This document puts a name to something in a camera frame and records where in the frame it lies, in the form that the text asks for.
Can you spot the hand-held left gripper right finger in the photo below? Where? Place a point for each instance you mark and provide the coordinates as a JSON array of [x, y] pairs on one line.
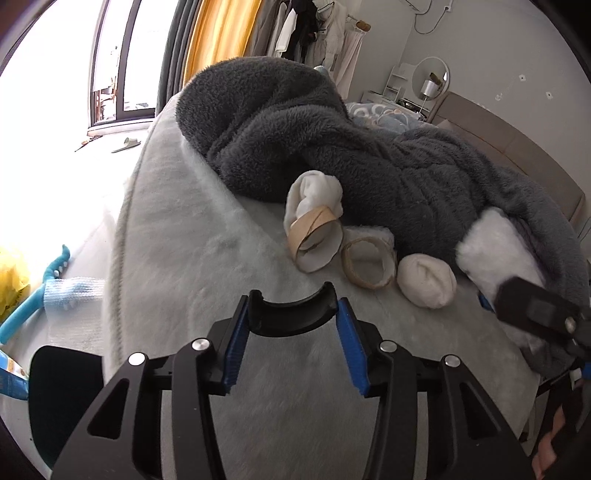
[[353, 355]]

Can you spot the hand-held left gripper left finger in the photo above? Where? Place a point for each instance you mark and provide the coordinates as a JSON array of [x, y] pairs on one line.
[[233, 355]]

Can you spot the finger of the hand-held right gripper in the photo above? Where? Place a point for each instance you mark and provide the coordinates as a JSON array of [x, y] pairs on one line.
[[531, 309]]

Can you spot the black curved plastic piece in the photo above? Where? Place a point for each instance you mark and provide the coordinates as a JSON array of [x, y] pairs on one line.
[[295, 321]]

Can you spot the white fluffy cloth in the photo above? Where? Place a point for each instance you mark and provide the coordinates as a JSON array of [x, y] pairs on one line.
[[494, 249]]

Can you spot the white sock ball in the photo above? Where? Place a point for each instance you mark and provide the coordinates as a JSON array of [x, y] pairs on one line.
[[427, 281]]

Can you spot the person's right hand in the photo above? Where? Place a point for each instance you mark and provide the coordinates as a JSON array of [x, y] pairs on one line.
[[549, 447]]

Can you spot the light grey fluffy bedspread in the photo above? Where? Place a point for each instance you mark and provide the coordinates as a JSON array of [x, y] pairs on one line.
[[194, 230]]

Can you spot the flattened cardboard tube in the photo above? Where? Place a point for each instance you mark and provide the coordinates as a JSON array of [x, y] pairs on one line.
[[307, 226]]

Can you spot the fluffy white sock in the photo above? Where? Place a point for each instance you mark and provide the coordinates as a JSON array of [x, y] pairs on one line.
[[316, 194]]

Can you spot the beige padded headboard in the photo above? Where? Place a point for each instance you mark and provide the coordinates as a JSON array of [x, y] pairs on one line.
[[508, 143]]

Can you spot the light blue sock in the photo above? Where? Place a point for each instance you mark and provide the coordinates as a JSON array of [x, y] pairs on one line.
[[74, 295]]

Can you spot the blue snack packet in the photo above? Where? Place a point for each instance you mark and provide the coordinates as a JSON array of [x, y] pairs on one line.
[[11, 376]]

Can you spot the yellow plastic bag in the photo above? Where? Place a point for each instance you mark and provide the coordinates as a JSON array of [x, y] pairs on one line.
[[11, 281]]

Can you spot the white slipper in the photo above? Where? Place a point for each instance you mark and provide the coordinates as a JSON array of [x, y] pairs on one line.
[[127, 145]]

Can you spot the blue patterned pillow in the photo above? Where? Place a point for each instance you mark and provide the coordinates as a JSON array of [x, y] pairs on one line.
[[383, 115]]

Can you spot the silver table lamp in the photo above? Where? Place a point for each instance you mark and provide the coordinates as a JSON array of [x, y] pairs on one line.
[[428, 87]]

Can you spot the dark grey fleece blanket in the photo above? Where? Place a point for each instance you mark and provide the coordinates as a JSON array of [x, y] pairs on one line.
[[300, 115]]

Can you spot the round white mirror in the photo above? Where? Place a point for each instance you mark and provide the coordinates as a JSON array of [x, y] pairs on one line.
[[438, 69]]

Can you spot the white dresser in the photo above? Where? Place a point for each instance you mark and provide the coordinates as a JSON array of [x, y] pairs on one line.
[[378, 97]]

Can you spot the white desktop shelf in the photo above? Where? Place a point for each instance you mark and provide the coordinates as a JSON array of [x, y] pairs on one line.
[[399, 81]]

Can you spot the hanging cream trousers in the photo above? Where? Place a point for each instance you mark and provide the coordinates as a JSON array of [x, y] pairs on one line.
[[351, 55]]

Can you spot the grey curtain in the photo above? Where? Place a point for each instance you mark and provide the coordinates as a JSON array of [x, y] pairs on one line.
[[173, 50]]

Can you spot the yellow curtain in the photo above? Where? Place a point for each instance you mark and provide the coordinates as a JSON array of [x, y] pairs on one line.
[[217, 37]]

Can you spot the dark framed window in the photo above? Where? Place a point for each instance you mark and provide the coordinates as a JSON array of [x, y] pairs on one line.
[[122, 55]]

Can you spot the hanging white garment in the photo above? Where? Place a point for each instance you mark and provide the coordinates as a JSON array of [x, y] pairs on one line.
[[286, 34]]

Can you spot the hanging black garment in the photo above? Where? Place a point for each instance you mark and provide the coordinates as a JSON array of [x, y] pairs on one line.
[[302, 23]]

